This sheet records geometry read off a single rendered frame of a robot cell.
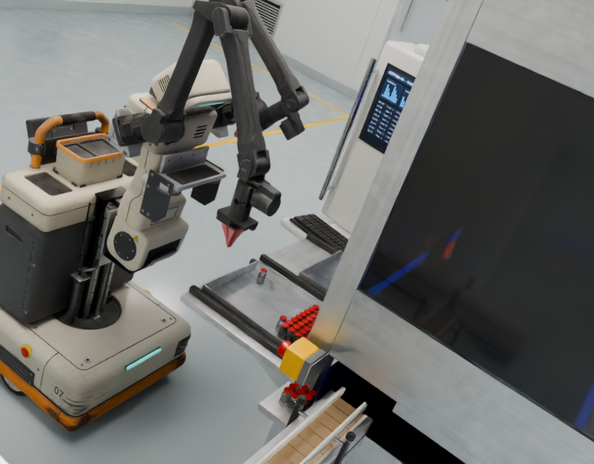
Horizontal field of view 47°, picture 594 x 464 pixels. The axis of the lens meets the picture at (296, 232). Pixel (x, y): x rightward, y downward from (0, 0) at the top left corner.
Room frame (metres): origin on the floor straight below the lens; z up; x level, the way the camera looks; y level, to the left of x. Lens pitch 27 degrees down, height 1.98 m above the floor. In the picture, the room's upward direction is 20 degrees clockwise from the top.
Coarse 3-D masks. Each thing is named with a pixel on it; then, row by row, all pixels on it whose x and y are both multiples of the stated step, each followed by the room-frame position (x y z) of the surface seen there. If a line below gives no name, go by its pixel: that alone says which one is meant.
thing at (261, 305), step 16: (240, 272) 1.76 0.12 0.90; (256, 272) 1.82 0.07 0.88; (272, 272) 1.80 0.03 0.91; (208, 288) 1.59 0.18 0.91; (224, 288) 1.67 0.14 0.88; (240, 288) 1.70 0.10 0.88; (256, 288) 1.73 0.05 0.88; (272, 288) 1.76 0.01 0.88; (288, 288) 1.77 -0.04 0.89; (224, 304) 1.56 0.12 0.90; (240, 304) 1.62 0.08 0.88; (256, 304) 1.65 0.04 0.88; (272, 304) 1.68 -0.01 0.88; (288, 304) 1.71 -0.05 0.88; (304, 304) 1.74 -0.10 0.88; (320, 304) 1.72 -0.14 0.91; (256, 320) 1.57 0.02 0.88; (272, 320) 1.60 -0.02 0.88; (272, 336) 1.49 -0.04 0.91
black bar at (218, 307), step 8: (192, 288) 1.59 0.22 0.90; (200, 296) 1.57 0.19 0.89; (208, 296) 1.57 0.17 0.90; (208, 304) 1.56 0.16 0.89; (216, 304) 1.55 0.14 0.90; (224, 312) 1.54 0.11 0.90; (232, 312) 1.54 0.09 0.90; (232, 320) 1.52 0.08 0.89; (240, 320) 1.52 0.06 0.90; (240, 328) 1.51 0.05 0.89; (248, 328) 1.50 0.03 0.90; (256, 336) 1.49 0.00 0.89; (264, 336) 1.49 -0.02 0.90; (264, 344) 1.47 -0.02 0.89; (272, 344) 1.47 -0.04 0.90; (272, 352) 1.46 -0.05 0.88
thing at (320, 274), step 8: (336, 256) 2.07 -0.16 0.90; (320, 264) 1.98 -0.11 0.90; (328, 264) 2.03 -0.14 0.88; (336, 264) 2.05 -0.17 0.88; (304, 272) 1.88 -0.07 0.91; (312, 272) 1.94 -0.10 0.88; (320, 272) 1.96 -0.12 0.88; (328, 272) 1.98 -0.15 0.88; (312, 280) 1.84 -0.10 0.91; (320, 280) 1.91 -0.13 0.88; (328, 280) 1.93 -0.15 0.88; (320, 288) 1.82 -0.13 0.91; (328, 288) 1.88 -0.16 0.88
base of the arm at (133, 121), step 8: (112, 120) 1.79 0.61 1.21; (120, 120) 1.81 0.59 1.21; (128, 120) 1.81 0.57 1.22; (136, 120) 1.80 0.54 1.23; (120, 128) 1.79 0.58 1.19; (128, 128) 1.79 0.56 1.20; (136, 128) 1.79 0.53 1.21; (120, 136) 1.78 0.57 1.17; (128, 136) 1.80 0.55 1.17; (136, 136) 1.79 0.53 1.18; (120, 144) 1.78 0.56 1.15; (128, 144) 1.79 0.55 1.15
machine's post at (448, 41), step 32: (448, 0) 1.38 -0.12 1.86; (480, 0) 1.36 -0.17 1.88; (448, 32) 1.37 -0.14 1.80; (448, 64) 1.36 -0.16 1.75; (416, 96) 1.37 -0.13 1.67; (416, 128) 1.36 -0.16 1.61; (384, 160) 1.38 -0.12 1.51; (384, 192) 1.37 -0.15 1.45; (384, 224) 1.35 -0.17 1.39; (352, 256) 1.37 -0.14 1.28; (352, 288) 1.36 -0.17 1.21; (320, 320) 1.38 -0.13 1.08; (320, 384) 1.39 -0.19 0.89
